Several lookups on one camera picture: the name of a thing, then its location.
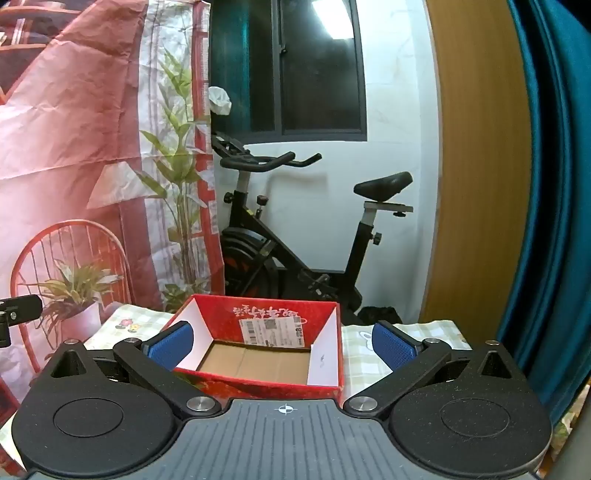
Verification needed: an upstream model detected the checkered green tablecloth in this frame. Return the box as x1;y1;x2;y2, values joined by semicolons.
85;305;471;399

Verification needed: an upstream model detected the red strawberry cardboard box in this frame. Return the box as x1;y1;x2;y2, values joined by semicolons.
166;294;344;403

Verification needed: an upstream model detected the wooden door panel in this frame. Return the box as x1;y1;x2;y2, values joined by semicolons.
421;1;532;345

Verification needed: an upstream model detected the teal curtain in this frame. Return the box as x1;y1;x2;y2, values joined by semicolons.
497;1;590;423

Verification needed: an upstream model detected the black exercise bike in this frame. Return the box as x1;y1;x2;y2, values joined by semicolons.
210;131;415;326

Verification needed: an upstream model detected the red printed backdrop cloth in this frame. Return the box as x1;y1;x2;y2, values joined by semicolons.
0;0;226;407

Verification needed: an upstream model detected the white crumpled tissue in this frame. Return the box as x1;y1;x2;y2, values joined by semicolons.
207;86;232;116

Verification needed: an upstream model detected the dark window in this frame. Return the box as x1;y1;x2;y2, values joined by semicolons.
209;0;367;144

